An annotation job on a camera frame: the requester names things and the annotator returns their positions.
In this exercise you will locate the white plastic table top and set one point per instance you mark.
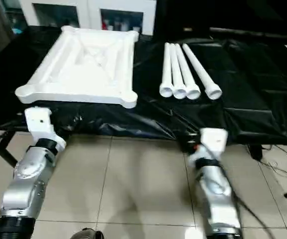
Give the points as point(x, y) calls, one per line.
point(83, 69)

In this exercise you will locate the white plastic table leg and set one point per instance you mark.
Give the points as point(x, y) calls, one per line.
point(200, 69)
point(166, 69)
point(186, 72)
point(178, 74)

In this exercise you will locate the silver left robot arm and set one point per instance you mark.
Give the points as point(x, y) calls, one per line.
point(26, 174)

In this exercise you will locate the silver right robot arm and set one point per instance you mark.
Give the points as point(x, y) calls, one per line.
point(215, 184)

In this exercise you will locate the black shiny mat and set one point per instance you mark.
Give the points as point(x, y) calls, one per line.
point(245, 87)

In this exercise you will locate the black robot foot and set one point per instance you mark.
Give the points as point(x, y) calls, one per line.
point(86, 230)

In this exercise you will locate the red bottle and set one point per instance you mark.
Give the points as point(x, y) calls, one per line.
point(105, 25)

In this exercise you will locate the white glass-door cabinet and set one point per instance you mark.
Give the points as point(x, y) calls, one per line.
point(88, 15)

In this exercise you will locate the long dark metal bar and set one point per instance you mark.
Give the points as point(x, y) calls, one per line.
point(245, 31)

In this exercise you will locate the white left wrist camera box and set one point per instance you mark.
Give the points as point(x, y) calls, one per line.
point(38, 122)

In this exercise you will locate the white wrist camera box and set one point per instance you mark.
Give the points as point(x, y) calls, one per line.
point(38, 122)
point(214, 139)

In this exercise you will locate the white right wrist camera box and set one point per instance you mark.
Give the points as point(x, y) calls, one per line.
point(214, 139)

